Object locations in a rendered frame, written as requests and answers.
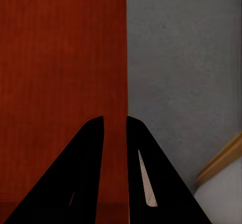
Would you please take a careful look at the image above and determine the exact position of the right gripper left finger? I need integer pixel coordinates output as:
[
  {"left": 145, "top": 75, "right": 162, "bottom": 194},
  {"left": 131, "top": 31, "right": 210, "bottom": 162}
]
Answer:
[{"left": 4, "top": 116, "right": 104, "bottom": 224}]

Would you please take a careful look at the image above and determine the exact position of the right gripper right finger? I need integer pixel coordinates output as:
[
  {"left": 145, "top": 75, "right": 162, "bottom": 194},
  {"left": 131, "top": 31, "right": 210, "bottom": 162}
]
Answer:
[{"left": 127, "top": 116, "right": 212, "bottom": 224}]

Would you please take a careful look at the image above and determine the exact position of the storage box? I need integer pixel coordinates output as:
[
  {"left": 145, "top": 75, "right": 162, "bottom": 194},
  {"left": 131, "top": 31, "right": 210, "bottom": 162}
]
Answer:
[{"left": 0, "top": 0, "right": 130, "bottom": 224}]

